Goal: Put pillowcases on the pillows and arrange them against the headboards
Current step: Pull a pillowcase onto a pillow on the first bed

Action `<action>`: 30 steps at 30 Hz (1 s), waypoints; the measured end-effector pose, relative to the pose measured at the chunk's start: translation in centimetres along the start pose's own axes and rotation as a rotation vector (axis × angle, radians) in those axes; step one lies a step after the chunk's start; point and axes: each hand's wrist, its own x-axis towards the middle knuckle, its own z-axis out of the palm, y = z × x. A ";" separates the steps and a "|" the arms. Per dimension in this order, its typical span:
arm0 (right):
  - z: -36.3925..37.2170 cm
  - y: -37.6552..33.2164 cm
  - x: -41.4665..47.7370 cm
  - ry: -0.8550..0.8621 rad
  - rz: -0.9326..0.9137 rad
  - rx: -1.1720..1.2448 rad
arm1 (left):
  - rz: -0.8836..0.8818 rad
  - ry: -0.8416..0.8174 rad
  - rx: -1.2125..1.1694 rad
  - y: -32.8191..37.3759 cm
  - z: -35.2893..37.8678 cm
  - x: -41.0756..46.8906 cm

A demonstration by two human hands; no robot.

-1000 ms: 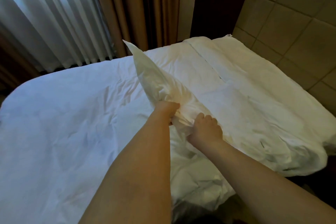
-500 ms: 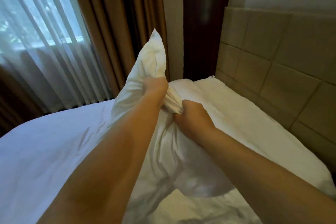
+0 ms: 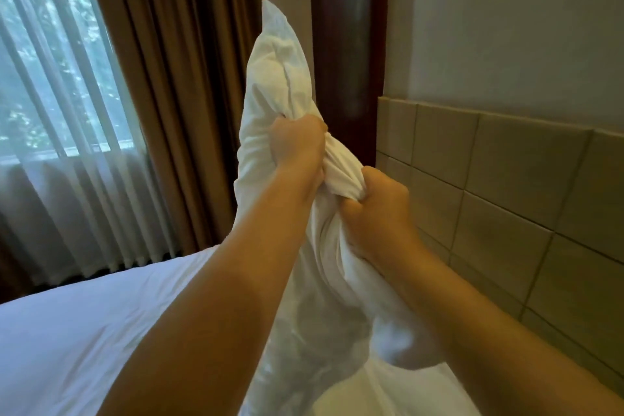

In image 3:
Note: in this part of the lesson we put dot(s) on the person's left forearm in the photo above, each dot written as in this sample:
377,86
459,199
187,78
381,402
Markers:
214,318

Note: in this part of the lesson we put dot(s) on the dark wooden door frame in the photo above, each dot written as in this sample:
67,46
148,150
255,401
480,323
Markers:
348,40

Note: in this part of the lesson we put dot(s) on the white pillow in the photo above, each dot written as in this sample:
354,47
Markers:
302,245

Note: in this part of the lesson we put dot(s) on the sheer white curtain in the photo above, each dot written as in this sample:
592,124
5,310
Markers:
63,128

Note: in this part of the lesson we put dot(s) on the beige padded headboard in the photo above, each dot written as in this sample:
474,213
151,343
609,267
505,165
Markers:
516,216

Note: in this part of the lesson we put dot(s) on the person's right hand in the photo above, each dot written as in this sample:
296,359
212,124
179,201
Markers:
382,216

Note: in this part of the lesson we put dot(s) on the person's left hand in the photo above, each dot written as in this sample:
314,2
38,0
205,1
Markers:
297,147

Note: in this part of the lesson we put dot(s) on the person's right forearm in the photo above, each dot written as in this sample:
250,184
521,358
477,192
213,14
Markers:
492,337

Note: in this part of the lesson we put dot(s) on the person's right thumb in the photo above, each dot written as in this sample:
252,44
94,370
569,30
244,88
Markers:
352,213

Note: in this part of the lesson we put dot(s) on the window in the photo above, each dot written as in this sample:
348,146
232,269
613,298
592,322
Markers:
53,64

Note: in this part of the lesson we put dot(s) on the person's left fingers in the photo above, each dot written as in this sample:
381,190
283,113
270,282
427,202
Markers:
300,124

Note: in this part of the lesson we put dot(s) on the brown curtain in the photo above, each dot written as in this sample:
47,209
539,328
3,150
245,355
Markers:
180,89

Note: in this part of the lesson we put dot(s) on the white bed sheet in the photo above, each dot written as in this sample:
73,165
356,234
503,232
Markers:
97,333

